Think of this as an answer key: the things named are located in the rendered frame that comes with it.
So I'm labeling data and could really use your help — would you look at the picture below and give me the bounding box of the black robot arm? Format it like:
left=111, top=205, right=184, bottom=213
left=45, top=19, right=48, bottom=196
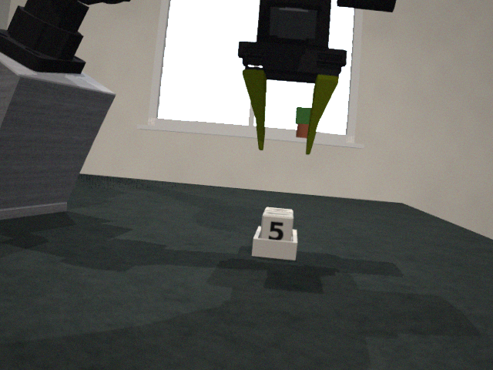
left=0, top=0, right=396, bottom=74

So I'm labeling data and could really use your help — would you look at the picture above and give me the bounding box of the white number cube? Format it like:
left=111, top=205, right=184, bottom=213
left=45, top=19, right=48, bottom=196
left=265, top=207, right=293, bottom=214
left=260, top=211, right=293, bottom=241

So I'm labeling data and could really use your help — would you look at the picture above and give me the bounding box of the beige open-top tray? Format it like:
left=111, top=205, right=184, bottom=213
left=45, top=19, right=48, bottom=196
left=252, top=227, right=297, bottom=261

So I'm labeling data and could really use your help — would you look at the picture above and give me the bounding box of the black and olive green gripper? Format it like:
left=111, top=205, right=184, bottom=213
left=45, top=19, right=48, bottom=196
left=237, top=41, right=347, bottom=155

